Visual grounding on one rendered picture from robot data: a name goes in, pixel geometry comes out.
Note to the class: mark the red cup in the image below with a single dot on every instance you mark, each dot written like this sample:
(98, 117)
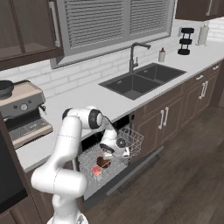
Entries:
(96, 171)

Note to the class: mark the dark grey tap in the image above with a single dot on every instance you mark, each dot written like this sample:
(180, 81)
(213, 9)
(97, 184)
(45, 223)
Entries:
(132, 55)

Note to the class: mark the beige grey coffee machine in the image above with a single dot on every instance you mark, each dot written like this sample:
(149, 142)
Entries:
(23, 113)

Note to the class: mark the dark double sink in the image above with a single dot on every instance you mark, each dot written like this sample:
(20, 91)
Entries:
(140, 80)

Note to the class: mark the black tiered stand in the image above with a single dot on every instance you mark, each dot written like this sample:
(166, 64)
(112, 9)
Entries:
(185, 42)

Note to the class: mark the white soap bottle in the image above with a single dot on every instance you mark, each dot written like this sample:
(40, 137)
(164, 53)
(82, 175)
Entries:
(162, 55)

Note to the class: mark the black panel with brown frame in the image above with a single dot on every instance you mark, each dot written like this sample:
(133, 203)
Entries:
(10, 169)

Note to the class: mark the brown wall cupboard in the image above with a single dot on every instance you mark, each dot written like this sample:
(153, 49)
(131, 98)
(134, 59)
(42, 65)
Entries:
(195, 8)

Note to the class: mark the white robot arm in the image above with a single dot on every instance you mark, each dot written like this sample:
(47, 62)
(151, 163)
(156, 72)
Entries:
(65, 151)

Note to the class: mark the grey window with blinds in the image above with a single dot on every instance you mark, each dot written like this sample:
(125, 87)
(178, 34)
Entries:
(116, 20)

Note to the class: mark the white paper towel roll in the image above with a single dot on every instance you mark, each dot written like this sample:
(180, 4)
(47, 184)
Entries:
(203, 35)

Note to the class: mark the brown bowl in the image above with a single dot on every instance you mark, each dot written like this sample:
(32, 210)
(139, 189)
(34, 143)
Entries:
(103, 163)

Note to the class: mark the grey dishwasher door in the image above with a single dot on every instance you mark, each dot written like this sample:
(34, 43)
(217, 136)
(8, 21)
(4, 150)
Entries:
(137, 169)

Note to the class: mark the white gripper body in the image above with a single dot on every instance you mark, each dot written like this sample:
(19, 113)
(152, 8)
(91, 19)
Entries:
(108, 156)

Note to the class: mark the brown false drawer front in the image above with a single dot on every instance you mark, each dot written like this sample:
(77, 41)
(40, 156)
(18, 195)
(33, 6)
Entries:
(163, 100)

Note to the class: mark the brown glass-front wall cupboard door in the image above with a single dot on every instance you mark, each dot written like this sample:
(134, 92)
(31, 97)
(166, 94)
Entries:
(26, 29)

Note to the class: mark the brown base cupboard door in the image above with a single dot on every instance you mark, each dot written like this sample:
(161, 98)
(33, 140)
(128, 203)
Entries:
(210, 90)
(175, 119)
(192, 100)
(148, 134)

